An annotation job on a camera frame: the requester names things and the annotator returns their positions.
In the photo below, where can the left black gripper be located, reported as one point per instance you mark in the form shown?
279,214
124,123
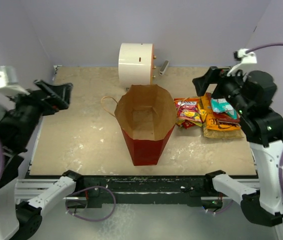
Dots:
60,97

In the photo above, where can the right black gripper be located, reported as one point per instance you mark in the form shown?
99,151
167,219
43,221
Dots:
215,75

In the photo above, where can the teal white snack bag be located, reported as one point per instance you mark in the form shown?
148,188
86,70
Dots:
220,105

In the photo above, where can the red doritos bag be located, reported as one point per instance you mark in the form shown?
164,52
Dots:
227,117

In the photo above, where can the pink fruit candy bag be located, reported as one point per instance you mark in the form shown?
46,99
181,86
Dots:
187,109

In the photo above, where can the orange kettle chips bag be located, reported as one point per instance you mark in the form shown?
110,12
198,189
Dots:
217,121

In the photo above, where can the red peanut snack bag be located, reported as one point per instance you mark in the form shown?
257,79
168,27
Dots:
186,124

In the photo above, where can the tan snack bag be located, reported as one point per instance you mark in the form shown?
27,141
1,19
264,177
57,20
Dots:
223,134

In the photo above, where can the red paper bag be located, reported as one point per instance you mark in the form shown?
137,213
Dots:
147,116

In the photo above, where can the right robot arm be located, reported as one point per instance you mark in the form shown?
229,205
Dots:
251,95

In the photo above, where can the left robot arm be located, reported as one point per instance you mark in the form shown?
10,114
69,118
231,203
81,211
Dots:
20,221

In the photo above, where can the small grey white device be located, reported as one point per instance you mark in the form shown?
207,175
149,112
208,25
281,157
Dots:
163,67

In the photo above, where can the white cylinder appliance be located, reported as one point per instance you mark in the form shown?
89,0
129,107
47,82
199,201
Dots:
136,64

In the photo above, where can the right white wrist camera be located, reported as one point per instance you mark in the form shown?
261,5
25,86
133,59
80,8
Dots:
246,62

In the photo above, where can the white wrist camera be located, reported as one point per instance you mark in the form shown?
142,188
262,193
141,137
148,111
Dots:
246,62
9,84

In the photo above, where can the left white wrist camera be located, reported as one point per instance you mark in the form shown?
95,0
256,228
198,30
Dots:
9,84

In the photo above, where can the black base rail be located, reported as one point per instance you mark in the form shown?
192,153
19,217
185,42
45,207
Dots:
144,190

